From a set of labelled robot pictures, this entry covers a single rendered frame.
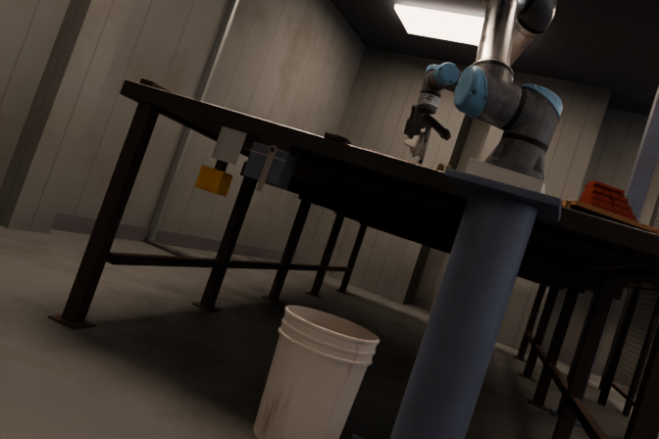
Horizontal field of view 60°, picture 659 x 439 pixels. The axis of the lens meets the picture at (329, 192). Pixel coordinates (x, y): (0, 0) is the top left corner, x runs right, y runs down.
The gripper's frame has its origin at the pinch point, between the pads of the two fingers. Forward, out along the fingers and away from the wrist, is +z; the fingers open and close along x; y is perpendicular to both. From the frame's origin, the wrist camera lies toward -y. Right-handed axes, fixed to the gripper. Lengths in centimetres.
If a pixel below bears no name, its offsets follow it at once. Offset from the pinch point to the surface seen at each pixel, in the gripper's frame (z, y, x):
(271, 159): 14, 43, 26
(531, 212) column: 15, -40, 54
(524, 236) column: 21, -39, 54
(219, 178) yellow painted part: 25, 60, 26
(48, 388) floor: 92, 66, 70
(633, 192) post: -40, -99, -175
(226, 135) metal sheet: 10, 64, 23
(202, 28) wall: -101, 236, -192
